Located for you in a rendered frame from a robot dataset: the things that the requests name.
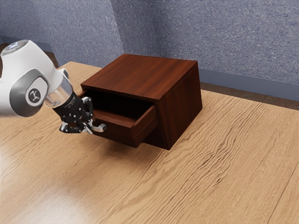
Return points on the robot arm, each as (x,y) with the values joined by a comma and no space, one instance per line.
(28,70)

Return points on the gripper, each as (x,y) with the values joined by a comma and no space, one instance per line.
(70,109)

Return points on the dark brown wooden drawer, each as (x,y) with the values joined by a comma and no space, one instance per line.
(121,127)

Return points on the dark brown wooden cabinet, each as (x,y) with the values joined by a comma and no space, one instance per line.
(144,77)

